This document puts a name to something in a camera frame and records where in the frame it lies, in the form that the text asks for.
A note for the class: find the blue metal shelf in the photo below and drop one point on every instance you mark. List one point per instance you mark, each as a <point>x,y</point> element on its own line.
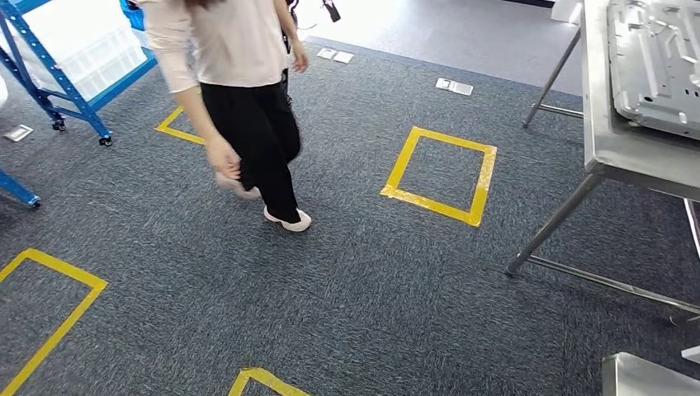
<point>65,87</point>
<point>19,190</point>

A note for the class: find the yellow floor tape square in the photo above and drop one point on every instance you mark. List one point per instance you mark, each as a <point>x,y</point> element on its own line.
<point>268,380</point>
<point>481,186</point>

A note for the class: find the silver floor outlet cover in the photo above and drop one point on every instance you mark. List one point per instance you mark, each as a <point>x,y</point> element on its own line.
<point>326,53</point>
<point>18,133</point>
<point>455,86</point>
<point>344,57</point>

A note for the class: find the black hanging device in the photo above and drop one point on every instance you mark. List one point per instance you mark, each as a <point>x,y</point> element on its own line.
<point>331,10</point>

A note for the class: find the person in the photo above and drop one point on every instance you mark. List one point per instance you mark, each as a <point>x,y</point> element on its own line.
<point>240,43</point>

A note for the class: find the stainless steel table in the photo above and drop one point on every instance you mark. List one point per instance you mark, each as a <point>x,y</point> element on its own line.
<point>607,136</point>

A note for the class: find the white plastic crate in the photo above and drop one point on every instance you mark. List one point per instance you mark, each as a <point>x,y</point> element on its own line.
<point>104,68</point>
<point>71,22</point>

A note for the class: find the small blue plastic bin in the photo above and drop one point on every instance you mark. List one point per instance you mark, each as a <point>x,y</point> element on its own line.
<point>133,15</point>

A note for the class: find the grey flat device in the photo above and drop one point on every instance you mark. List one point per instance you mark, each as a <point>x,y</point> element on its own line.
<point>656,65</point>

